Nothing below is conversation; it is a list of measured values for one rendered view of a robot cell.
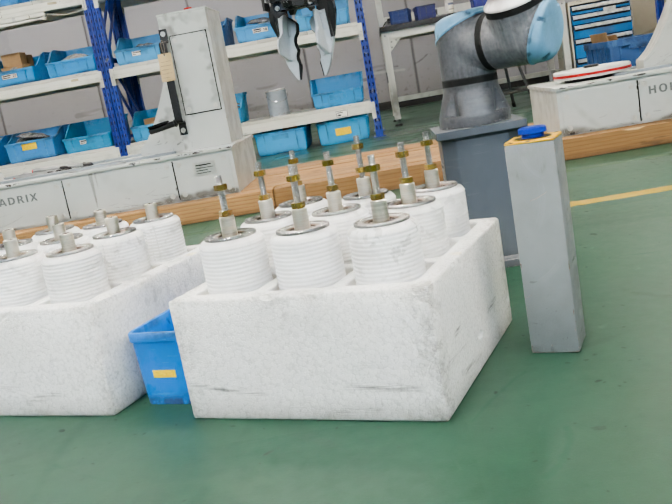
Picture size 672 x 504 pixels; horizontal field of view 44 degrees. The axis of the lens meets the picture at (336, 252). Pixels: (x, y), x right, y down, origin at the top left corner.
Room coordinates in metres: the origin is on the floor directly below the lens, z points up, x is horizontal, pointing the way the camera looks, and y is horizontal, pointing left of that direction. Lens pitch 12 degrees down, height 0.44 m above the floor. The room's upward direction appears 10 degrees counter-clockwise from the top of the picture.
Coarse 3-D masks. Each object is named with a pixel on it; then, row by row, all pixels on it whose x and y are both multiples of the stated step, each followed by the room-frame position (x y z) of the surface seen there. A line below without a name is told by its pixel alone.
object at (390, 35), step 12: (564, 0) 6.38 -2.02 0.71; (444, 12) 7.07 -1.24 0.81; (564, 12) 6.38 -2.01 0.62; (384, 24) 7.10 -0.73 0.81; (396, 24) 6.47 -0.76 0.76; (408, 24) 6.47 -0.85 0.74; (420, 24) 6.46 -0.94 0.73; (432, 24) 6.48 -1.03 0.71; (564, 24) 6.38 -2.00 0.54; (384, 36) 6.49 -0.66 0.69; (396, 36) 6.50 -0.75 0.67; (408, 36) 7.11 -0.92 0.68; (564, 36) 6.38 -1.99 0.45; (384, 48) 6.50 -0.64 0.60; (564, 48) 6.39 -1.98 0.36; (384, 60) 7.12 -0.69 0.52; (552, 60) 7.00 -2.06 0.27; (564, 60) 6.40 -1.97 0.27; (540, 72) 7.02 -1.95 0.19; (552, 72) 6.95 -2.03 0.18; (396, 96) 6.50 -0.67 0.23; (408, 96) 7.11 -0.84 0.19; (420, 96) 7.10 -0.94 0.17; (396, 108) 6.50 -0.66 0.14; (396, 120) 7.09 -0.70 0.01
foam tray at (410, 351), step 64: (448, 256) 1.11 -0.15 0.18; (192, 320) 1.13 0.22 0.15; (256, 320) 1.09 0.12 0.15; (320, 320) 1.04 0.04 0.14; (384, 320) 1.00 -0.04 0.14; (448, 320) 1.03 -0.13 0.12; (192, 384) 1.14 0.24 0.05; (256, 384) 1.09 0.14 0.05; (320, 384) 1.05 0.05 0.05; (384, 384) 1.01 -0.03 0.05; (448, 384) 0.99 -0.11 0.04
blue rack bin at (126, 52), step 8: (120, 40) 6.21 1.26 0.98; (128, 40) 6.41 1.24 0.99; (136, 40) 6.46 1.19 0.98; (144, 40) 6.46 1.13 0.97; (152, 40) 6.45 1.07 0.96; (120, 48) 6.15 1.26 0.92; (128, 48) 5.97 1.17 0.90; (136, 48) 5.97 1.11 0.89; (144, 48) 5.97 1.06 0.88; (152, 48) 5.97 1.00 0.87; (120, 56) 5.99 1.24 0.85; (128, 56) 5.99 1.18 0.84; (136, 56) 5.98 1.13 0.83; (144, 56) 5.98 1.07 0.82; (152, 56) 5.97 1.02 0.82; (120, 64) 6.00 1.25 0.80
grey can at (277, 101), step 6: (270, 90) 5.99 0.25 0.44; (276, 90) 5.98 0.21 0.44; (282, 90) 6.00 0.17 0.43; (270, 96) 5.99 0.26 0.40; (276, 96) 5.98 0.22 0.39; (282, 96) 6.00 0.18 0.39; (270, 102) 6.00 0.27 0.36; (276, 102) 5.98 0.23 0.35; (282, 102) 6.00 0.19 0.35; (270, 108) 6.01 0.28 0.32; (276, 108) 5.98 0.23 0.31; (282, 108) 5.99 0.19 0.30; (288, 108) 6.03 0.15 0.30; (270, 114) 6.02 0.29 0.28; (276, 114) 5.98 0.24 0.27; (282, 114) 5.98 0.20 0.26
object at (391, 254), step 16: (400, 224) 1.04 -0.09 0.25; (416, 224) 1.06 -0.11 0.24; (352, 240) 1.06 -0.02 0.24; (368, 240) 1.04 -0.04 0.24; (384, 240) 1.03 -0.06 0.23; (400, 240) 1.03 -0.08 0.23; (416, 240) 1.05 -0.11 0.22; (352, 256) 1.07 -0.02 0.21; (368, 256) 1.04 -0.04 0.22; (384, 256) 1.03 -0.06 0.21; (400, 256) 1.03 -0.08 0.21; (416, 256) 1.05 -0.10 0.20; (368, 272) 1.04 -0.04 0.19; (384, 272) 1.03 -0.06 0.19; (400, 272) 1.03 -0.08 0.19; (416, 272) 1.04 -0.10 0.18
